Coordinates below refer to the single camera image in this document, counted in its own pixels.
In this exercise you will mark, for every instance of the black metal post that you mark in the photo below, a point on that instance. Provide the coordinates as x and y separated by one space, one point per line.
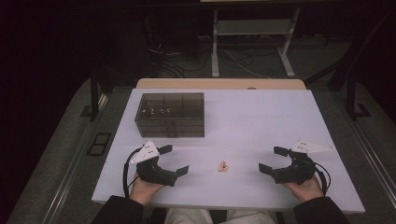
351 96
94 99

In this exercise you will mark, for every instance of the person's right leg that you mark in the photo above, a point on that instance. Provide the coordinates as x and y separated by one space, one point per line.
252 217

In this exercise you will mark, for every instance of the person's left leg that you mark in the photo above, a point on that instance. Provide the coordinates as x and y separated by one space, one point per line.
186 217

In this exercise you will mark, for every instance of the person's left hand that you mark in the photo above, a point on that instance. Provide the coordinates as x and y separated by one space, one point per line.
144 191

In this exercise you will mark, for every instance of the aluminium rail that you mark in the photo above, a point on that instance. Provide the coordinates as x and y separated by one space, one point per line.
81 146
370 149

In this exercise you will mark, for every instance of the smoky transparent drawer box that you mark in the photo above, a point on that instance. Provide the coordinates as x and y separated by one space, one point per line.
169 115

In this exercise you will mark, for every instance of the person's right hand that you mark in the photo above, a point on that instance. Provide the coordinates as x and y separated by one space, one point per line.
306 190

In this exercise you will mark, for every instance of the white metal stand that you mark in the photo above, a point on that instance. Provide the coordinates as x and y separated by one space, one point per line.
214 46

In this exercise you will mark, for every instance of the black rectangular floor frame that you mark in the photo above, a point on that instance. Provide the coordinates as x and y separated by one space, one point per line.
93 149

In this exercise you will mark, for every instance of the light wooden table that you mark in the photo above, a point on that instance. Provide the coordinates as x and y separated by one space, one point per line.
202 84

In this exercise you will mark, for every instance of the small gold jewellery piece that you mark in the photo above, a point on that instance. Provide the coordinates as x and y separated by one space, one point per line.
222 166

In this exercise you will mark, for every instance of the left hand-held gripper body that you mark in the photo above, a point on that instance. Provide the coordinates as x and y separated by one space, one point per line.
152 174

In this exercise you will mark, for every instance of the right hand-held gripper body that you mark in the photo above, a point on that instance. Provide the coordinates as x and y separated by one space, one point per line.
295 172

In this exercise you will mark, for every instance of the person's leg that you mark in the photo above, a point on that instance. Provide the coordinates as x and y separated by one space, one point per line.
252 217
186 217

